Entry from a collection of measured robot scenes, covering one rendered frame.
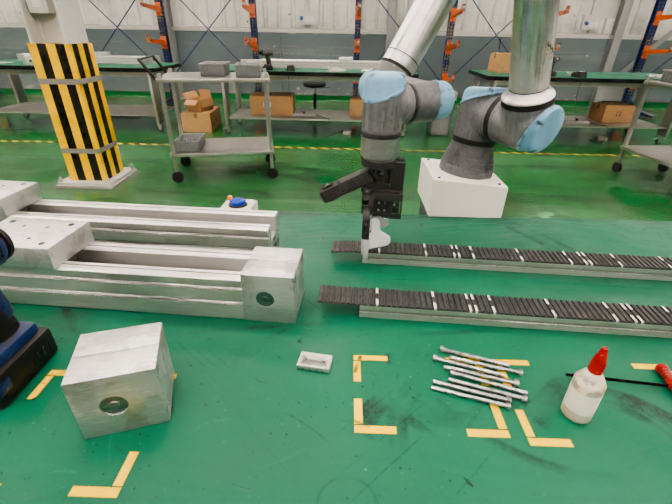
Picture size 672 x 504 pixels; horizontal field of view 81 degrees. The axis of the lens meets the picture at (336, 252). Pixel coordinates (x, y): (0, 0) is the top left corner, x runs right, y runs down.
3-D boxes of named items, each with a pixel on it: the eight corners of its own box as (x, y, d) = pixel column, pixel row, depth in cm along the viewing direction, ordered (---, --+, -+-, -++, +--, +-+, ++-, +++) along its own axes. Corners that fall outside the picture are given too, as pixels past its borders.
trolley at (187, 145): (275, 161, 418) (268, 55, 369) (278, 178, 371) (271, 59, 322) (172, 165, 401) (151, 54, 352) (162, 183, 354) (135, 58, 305)
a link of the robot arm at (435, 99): (423, 73, 84) (381, 75, 78) (462, 82, 76) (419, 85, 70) (417, 112, 88) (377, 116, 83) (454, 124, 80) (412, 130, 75)
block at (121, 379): (175, 360, 61) (163, 310, 57) (170, 421, 52) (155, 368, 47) (103, 373, 59) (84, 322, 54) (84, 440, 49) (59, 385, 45)
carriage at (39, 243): (98, 252, 78) (88, 221, 75) (60, 283, 69) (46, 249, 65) (22, 247, 79) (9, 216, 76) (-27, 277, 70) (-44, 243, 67)
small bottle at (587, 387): (593, 428, 52) (628, 362, 46) (562, 420, 53) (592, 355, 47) (587, 405, 55) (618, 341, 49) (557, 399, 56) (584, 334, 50)
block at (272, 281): (306, 284, 80) (305, 242, 75) (295, 323, 69) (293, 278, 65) (262, 281, 81) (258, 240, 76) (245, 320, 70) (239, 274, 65)
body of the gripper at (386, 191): (400, 223, 80) (406, 164, 74) (357, 220, 81) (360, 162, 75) (398, 208, 87) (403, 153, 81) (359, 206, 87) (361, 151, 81)
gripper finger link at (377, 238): (389, 264, 81) (392, 219, 80) (360, 262, 82) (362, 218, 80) (388, 261, 84) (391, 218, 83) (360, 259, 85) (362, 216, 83)
